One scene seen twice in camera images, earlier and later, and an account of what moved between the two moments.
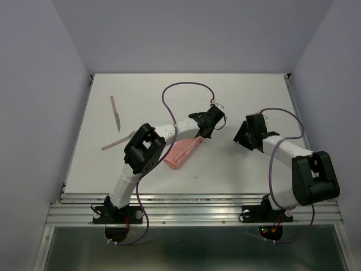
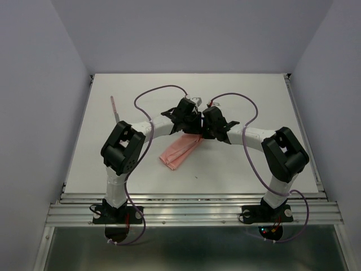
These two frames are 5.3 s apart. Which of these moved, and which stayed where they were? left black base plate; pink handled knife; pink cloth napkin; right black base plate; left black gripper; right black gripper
Moved: right black gripper; left black gripper
Stayed: right black base plate; pink cloth napkin; pink handled knife; left black base plate
